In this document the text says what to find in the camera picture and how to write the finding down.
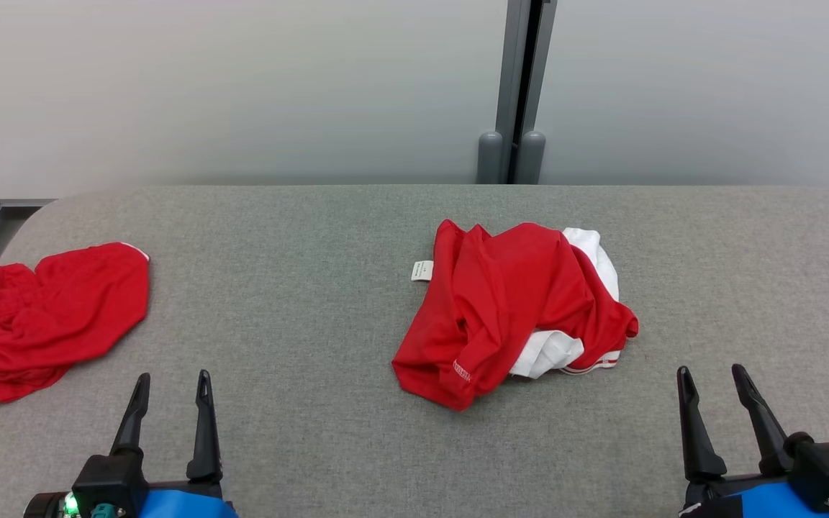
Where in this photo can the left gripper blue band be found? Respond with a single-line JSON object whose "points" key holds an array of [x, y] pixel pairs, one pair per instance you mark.
{"points": [[191, 503]]}

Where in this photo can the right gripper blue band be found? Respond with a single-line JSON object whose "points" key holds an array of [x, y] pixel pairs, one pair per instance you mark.
{"points": [[760, 503]]}

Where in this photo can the red shorts white trim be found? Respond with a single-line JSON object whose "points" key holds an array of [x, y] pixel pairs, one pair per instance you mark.
{"points": [[55, 316]]}

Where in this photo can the red Bulls jersey white sleeves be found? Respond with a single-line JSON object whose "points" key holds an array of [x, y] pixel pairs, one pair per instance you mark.
{"points": [[501, 302]]}

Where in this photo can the grey fabric padded surface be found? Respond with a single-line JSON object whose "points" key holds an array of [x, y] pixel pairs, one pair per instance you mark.
{"points": [[299, 302]]}

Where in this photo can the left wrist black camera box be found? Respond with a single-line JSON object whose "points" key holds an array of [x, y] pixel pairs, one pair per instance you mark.
{"points": [[109, 478]]}

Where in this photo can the grey upright partition post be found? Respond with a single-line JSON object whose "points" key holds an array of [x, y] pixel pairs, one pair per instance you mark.
{"points": [[512, 65]]}

